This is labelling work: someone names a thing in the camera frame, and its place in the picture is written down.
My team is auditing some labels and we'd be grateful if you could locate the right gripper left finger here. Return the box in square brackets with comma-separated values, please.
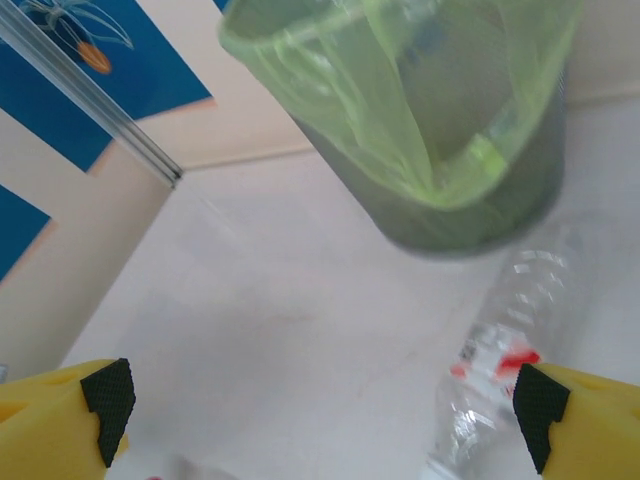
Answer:
[0, 357, 137, 480]

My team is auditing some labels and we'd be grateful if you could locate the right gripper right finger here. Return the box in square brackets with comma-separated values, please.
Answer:
[512, 362, 640, 480]

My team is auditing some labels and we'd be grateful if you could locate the clear bottle white cap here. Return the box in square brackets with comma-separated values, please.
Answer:
[424, 224, 601, 480]

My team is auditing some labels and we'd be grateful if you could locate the grey waste bin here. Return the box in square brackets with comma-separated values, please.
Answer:
[294, 59, 570, 260]

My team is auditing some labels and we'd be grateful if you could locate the trash bin with green bag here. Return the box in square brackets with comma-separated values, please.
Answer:
[215, 0, 586, 209]

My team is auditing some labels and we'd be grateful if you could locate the aluminium frame post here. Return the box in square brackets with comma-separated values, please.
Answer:
[0, 0, 184, 190]

